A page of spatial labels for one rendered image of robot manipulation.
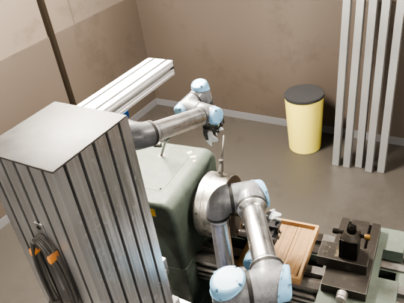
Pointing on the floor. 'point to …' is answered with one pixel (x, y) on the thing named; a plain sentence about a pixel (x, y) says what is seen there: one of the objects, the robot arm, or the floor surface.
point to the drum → (304, 117)
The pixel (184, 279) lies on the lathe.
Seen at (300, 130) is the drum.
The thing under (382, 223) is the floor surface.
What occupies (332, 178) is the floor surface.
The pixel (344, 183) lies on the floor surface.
